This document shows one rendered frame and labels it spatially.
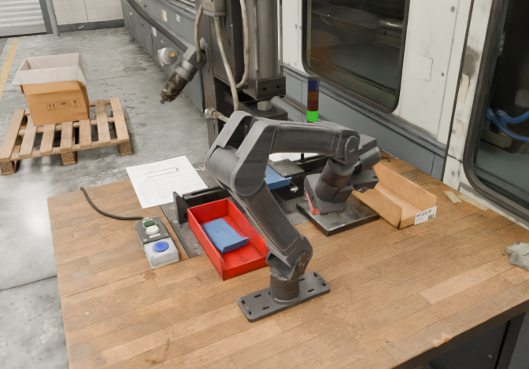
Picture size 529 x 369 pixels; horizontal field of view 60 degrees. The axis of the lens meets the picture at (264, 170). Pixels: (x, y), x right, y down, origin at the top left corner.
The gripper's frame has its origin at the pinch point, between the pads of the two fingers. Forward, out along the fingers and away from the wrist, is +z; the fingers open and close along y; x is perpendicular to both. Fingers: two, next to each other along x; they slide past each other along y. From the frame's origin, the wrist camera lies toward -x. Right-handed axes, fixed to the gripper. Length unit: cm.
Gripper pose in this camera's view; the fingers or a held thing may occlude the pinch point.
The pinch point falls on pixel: (315, 212)
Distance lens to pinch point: 110.3
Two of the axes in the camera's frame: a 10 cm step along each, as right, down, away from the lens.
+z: -1.9, 5.8, 7.9
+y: -2.9, -8.0, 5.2
